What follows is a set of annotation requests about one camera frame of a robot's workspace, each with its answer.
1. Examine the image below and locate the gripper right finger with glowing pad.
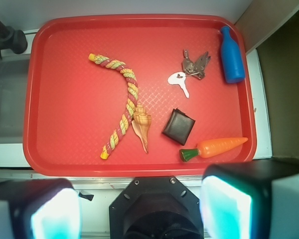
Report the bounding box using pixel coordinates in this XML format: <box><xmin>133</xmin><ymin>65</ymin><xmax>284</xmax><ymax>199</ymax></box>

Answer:
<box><xmin>199</xmin><ymin>159</ymin><xmax>299</xmax><ymax>239</ymax></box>

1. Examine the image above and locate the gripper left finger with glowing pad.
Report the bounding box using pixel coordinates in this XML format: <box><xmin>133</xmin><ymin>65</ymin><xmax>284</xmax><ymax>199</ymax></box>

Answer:
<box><xmin>0</xmin><ymin>178</ymin><xmax>82</xmax><ymax>239</ymax></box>

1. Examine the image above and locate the tan spiral conch shell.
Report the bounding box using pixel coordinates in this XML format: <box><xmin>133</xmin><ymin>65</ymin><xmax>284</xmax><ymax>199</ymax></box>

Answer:
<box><xmin>132</xmin><ymin>104</ymin><xmax>152</xmax><ymax>154</ymax></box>

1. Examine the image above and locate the orange plastic toy carrot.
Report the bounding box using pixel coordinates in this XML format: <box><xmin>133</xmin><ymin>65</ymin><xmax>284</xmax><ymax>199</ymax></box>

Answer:
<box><xmin>179</xmin><ymin>137</ymin><xmax>248</xmax><ymax>162</ymax></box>

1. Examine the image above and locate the black leather wallet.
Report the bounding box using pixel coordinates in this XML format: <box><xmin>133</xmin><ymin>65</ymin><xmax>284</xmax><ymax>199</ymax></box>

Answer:
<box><xmin>162</xmin><ymin>109</ymin><xmax>195</xmax><ymax>146</ymax></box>

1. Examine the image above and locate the red plastic tray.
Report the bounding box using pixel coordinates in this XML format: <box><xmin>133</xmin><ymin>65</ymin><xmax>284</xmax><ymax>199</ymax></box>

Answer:
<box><xmin>23</xmin><ymin>14</ymin><xmax>256</xmax><ymax>177</ymax></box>

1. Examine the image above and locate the stainless steel sink basin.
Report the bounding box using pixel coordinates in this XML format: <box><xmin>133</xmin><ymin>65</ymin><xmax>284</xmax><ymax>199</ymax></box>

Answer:
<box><xmin>0</xmin><ymin>54</ymin><xmax>30</xmax><ymax>144</ymax></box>

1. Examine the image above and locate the blue plastic toy bottle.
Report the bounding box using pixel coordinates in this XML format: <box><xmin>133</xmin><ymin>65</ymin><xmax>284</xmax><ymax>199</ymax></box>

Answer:
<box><xmin>220</xmin><ymin>26</ymin><xmax>245</xmax><ymax>84</ymax></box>

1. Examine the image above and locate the bunch of metal keys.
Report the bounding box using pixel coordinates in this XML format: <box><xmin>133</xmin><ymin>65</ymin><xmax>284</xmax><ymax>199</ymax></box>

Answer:
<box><xmin>182</xmin><ymin>49</ymin><xmax>211</xmax><ymax>80</ymax></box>

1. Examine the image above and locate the white key-shaped tag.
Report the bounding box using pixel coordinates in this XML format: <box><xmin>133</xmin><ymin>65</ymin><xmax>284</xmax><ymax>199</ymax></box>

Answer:
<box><xmin>167</xmin><ymin>72</ymin><xmax>189</xmax><ymax>99</ymax></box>

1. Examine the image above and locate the twisted multicolour rope toy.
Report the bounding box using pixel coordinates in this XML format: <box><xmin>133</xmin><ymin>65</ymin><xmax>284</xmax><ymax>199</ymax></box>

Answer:
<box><xmin>88</xmin><ymin>53</ymin><xmax>139</xmax><ymax>160</ymax></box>

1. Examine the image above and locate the black octagonal mount plate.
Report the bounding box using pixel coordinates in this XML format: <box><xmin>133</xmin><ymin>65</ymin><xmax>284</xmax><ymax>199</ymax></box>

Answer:
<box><xmin>109</xmin><ymin>176</ymin><xmax>204</xmax><ymax>239</ymax></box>

